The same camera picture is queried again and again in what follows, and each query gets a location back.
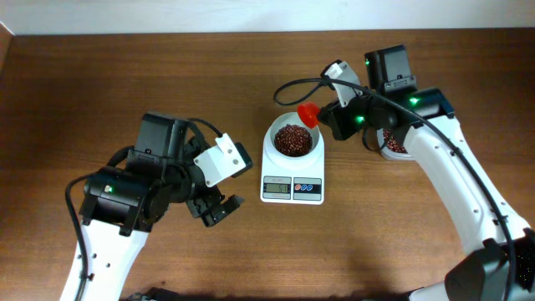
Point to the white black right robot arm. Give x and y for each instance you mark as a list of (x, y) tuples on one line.
[(498, 243)]

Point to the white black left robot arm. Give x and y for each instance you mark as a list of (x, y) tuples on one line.
[(114, 209)]

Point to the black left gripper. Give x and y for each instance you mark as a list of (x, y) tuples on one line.
[(208, 201)]

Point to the white digital kitchen scale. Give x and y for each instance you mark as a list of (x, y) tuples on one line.
[(293, 180)]

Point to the orange measuring scoop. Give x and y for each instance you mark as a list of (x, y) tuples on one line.
[(307, 113)]

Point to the red adzuki beans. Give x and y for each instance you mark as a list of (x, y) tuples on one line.
[(392, 144)]

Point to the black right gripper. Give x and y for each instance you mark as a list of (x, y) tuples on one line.
[(334, 121)]

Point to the clear plastic food container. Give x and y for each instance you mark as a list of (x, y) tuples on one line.
[(387, 153)]

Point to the white plastic bowl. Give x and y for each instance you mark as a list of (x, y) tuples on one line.
[(292, 119)]

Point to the red beans in bowl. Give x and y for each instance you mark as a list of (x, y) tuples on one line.
[(293, 141)]

